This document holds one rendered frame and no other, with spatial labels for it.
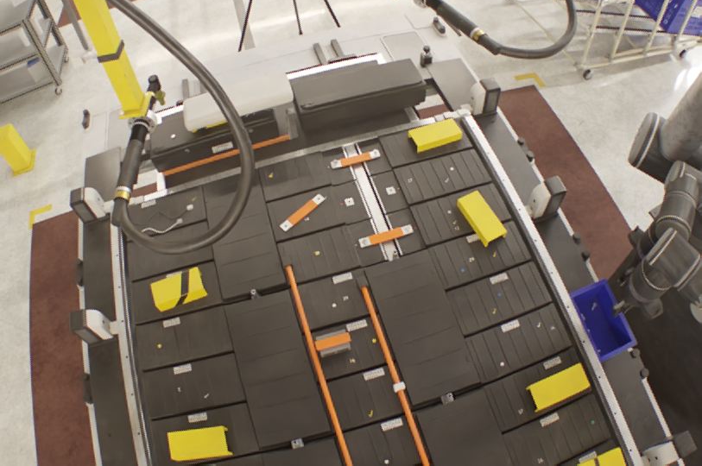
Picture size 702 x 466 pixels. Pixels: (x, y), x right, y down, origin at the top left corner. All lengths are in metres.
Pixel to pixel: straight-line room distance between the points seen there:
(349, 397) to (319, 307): 0.26
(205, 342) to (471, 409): 0.71
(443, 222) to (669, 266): 0.68
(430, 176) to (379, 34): 0.97
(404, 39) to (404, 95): 0.66
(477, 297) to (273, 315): 0.54
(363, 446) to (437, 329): 0.36
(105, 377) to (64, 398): 1.15
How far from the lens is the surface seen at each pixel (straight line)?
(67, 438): 2.72
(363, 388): 1.30
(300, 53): 2.29
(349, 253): 1.44
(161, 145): 1.68
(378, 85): 1.70
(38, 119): 4.15
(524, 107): 3.35
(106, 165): 2.08
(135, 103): 1.36
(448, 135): 1.67
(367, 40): 2.33
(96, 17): 1.20
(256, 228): 1.51
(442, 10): 1.56
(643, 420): 1.62
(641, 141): 1.67
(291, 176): 1.61
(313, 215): 1.52
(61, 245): 3.18
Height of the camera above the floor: 2.27
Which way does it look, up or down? 56 degrees down
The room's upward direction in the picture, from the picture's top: 5 degrees counter-clockwise
